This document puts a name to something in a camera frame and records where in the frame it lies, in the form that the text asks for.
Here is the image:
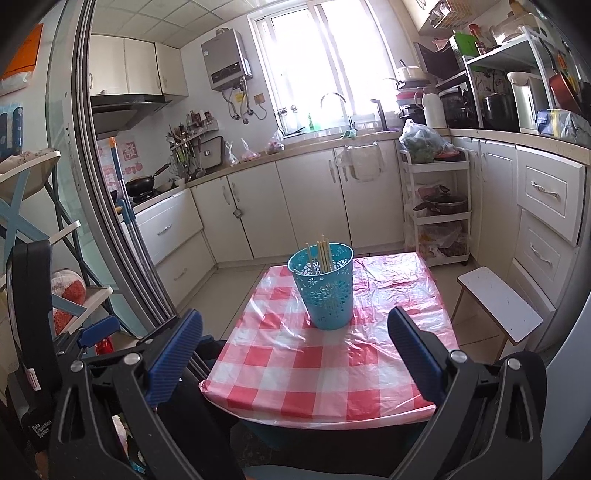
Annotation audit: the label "black slim faucet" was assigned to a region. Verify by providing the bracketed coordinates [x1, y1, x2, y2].
[369, 99, 389, 130]

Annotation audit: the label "red paper wall decorations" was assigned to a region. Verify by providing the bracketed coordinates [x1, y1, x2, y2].
[98, 141, 139, 188]

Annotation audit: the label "black microwave oven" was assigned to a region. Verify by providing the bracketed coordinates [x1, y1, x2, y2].
[413, 41, 465, 79]

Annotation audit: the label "white ring-handle wall cabinet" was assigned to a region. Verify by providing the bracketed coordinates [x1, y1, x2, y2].
[402, 0, 444, 28]

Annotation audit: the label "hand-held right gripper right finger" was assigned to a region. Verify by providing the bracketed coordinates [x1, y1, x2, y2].
[388, 305, 548, 480]

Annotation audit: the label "white wall cabinets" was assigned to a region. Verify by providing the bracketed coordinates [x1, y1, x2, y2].
[88, 34, 189, 97]

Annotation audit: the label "blue white package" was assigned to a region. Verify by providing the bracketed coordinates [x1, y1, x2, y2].
[536, 108, 591, 148]

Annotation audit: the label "range hood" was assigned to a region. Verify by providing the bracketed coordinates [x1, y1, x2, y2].
[90, 95, 167, 134]

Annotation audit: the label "bundle of wooden chopsticks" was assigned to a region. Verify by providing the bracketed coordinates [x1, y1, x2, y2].
[306, 235, 332, 274]

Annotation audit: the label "lidded dark pot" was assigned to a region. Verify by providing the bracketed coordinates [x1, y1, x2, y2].
[413, 185, 469, 215]

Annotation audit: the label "white rolling cart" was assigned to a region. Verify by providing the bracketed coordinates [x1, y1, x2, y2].
[399, 148, 472, 268]

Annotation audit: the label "white saucepan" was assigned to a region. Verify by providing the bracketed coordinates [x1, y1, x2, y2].
[383, 60, 428, 84]

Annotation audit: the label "grey gas water heater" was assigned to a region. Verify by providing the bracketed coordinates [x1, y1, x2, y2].
[201, 28, 254, 90]

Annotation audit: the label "white cabinet with panelled drawers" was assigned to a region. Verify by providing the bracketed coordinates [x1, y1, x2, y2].
[450, 136, 585, 324]

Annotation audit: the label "chrome gooseneck faucet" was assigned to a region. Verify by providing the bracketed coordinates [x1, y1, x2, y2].
[321, 92, 354, 130]

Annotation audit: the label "floral cushion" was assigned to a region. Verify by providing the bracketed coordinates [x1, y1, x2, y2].
[0, 148, 58, 169]

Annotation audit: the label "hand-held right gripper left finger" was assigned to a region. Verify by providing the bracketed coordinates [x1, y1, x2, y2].
[48, 308, 208, 480]

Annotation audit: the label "orange-tipped mop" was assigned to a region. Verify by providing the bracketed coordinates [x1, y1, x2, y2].
[108, 137, 153, 278]

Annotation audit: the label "white cabinet with two drawers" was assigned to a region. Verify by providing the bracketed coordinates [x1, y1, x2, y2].
[134, 189, 218, 305]

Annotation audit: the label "white door cabinet row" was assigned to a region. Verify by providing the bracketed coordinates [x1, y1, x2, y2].
[189, 141, 407, 264]

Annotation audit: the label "sliding door frame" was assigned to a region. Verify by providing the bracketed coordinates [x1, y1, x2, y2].
[60, 0, 181, 328]

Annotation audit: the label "teal perforated plastic basket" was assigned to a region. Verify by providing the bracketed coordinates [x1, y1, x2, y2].
[287, 242, 355, 330]

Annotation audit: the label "small white wire basket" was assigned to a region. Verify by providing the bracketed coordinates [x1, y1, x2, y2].
[427, 0, 485, 28]

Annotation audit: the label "white electric water boiler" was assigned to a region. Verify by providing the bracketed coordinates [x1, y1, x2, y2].
[507, 71, 550, 134]

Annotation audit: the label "bag of green vegetables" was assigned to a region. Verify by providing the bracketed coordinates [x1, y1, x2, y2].
[399, 119, 455, 164]

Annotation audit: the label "red frying pan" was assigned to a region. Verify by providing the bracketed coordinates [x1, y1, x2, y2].
[538, 39, 580, 114]

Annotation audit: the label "red white checkered tablecloth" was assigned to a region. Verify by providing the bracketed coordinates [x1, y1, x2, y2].
[199, 251, 460, 423]

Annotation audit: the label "green box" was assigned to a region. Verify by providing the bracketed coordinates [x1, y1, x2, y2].
[452, 32, 481, 58]

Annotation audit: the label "white door-hung bin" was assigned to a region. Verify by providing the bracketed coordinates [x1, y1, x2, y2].
[335, 143, 386, 183]

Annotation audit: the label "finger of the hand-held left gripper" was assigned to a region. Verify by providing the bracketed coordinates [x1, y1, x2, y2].
[56, 316, 122, 356]
[88, 318, 182, 371]

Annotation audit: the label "white shelf rack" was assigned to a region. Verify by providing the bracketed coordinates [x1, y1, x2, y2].
[464, 28, 555, 132]

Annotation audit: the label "red white plush toy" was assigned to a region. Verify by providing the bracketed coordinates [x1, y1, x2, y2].
[50, 270, 88, 335]

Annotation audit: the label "blue folding rack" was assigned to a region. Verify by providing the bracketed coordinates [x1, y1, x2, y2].
[0, 150, 114, 333]

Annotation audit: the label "kitchen window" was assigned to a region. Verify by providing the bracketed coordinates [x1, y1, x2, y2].
[249, 0, 398, 134]

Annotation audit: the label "white thermos jug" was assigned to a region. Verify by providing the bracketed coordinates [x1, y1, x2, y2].
[416, 90, 448, 130]

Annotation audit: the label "wall utensil rack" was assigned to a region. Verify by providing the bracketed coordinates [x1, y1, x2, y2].
[166, 111, 220, 181]

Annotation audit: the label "white stool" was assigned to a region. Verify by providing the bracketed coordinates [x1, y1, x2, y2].
[450, 266, 544, 361]

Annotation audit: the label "black wok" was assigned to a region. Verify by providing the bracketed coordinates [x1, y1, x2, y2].
[124, 164, 171, 195]

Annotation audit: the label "orange paper bag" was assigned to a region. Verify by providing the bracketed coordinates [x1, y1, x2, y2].
[0, 23, 44, 95]

